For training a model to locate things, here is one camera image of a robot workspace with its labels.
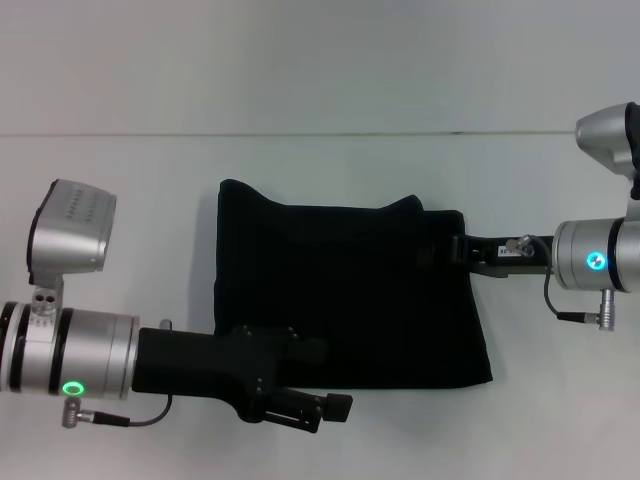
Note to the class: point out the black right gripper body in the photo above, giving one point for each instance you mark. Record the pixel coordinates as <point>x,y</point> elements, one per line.
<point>510,255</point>

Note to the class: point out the black shirt with FREE print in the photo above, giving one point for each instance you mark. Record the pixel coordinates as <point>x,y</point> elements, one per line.
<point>350,290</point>

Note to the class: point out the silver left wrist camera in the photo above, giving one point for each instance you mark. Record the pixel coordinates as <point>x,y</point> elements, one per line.
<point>70,235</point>

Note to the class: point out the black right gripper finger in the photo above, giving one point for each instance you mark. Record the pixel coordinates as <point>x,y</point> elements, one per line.
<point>445,250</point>

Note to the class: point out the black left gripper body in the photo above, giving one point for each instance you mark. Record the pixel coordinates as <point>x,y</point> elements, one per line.
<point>200,370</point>

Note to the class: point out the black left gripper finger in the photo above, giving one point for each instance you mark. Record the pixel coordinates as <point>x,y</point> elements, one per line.
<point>310,407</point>
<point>305,350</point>

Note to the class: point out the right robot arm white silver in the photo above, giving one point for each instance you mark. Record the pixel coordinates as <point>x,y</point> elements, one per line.
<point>595,255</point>

